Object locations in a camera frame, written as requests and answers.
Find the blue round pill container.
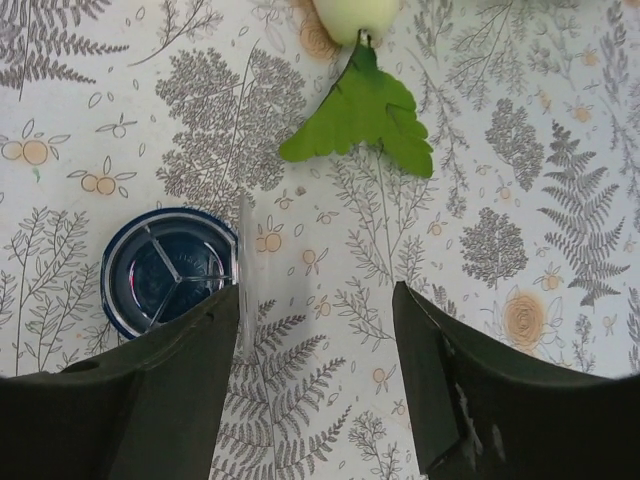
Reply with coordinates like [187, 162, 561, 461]
[100, 207, 238, 340]

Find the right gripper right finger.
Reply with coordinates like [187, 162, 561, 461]
[392, 282, 639, 479]

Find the white toy radish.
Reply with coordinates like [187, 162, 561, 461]
[279, 0, 433, 178]

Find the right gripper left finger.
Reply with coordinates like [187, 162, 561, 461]
[1, 286, 239, 479]

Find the floral table mat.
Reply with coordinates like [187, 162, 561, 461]
[1, 1, 639, 479]

